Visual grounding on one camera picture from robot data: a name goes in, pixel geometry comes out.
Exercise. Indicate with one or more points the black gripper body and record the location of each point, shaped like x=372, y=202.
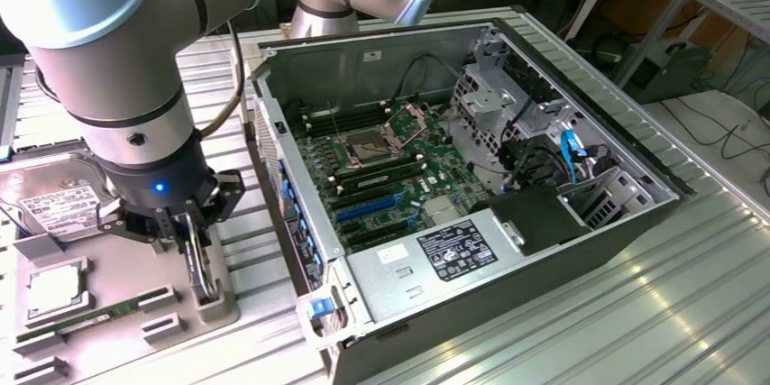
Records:
x=157, y=186

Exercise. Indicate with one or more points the black graphics card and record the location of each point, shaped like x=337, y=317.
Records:
x=202, y=277

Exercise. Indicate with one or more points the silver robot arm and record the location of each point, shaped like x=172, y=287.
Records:
x=121, y=87

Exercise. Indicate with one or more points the long black expansion slot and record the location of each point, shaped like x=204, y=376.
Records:
x=364, y=193
x=382, y=234

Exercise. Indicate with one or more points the blue expansion slot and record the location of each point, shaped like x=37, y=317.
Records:
x=368, y=210

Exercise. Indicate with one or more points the black RAM slot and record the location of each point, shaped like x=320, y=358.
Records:
x=356, y=115
x=356, y=125

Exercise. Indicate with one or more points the silver hard disk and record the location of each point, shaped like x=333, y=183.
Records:
x=54, y=209

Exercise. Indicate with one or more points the grey parts rack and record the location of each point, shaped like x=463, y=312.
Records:
x=150, y=286

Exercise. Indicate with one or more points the silver CPU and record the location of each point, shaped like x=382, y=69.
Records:
x=55, y=288

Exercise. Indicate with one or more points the green RAM stick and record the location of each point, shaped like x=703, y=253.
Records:
x=109, y=313

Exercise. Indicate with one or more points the installed RAM stick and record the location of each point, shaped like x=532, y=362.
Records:
x=380, y=176

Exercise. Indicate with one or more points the CPU socket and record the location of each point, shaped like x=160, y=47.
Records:
x=368, y=148

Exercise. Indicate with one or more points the blue case latch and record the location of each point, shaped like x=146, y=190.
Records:
x=321, y=306

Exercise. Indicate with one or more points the silver power supply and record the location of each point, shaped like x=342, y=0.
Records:
x=392, y=286

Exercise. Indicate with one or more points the metal socket cover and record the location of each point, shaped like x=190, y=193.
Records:
x=412, y=121

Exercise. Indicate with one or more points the green motherboard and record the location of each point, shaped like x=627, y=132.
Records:
x=440, y=164

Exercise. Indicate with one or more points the silver drive cage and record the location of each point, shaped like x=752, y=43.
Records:
x=481, y=101

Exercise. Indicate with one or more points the black open PC case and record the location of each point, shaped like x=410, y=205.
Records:
x=481, y=301

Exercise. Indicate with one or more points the silver disk bay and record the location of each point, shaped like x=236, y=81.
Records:
x=608, y=204

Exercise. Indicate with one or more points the black box device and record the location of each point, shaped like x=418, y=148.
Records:
x=668, y=74

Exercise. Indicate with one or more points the grey metal slat shelf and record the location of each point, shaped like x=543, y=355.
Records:
x=735, y=2

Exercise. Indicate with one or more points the grey metal frame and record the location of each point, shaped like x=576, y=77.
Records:
x=9, y=96

